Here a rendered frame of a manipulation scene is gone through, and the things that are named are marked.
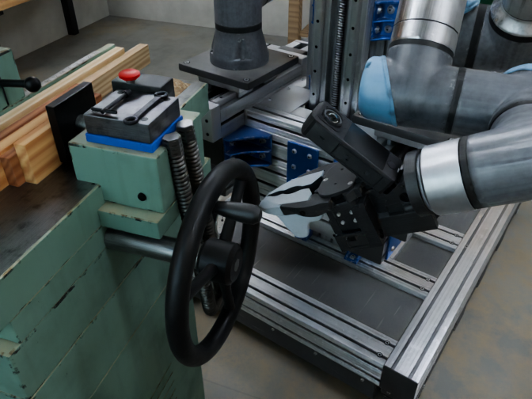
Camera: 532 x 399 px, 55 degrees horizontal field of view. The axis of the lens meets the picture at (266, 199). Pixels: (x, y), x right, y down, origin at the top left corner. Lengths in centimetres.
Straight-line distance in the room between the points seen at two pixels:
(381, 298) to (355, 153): 102
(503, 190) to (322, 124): 18
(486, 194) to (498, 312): 139
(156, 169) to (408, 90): 32
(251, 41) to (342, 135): 78
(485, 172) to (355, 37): 75
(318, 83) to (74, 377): 86
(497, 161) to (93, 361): 63
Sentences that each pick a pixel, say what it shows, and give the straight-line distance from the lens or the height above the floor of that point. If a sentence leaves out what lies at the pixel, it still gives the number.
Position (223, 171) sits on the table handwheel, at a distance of 64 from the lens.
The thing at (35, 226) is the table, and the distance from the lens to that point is 69.
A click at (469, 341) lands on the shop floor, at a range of 177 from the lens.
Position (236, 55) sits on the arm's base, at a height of 85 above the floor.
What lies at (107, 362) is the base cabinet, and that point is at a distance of 89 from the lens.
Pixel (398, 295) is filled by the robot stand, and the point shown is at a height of 21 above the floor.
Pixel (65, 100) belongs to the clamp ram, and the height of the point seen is 99.
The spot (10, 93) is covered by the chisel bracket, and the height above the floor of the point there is 102.
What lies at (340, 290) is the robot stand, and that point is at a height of 21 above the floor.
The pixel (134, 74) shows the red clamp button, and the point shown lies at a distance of 75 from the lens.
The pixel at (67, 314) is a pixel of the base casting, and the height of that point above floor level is 77.
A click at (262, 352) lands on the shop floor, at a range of 163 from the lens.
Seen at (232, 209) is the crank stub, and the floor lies 93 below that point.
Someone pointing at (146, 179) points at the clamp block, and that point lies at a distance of 69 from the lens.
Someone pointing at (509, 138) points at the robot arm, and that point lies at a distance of 52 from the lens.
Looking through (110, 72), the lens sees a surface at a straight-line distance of 101.
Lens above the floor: 130
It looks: 36 degrees down
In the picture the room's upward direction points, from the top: straight up
